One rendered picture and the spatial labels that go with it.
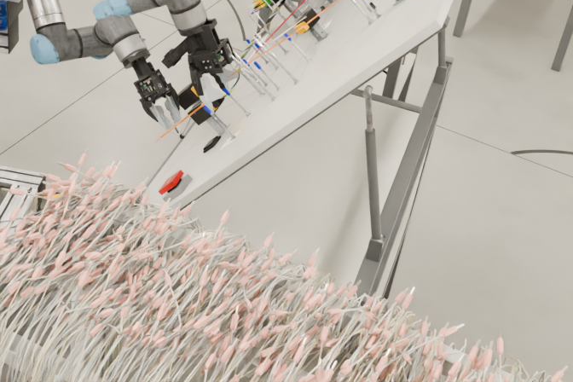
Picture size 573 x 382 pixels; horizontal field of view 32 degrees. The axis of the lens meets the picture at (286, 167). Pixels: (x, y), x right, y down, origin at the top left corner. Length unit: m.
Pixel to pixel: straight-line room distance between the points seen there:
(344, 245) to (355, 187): 0.26
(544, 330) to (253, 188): 1.45
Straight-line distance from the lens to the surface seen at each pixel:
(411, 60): 3.77
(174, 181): 2.17
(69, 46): 2.50
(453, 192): 4.27
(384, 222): 2.37
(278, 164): 2.83
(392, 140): 3.02
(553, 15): 6.03
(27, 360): 1.36
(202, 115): 2.36
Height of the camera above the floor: 2.44
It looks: 36 degrees down
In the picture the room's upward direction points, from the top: 10 degrees clockwise
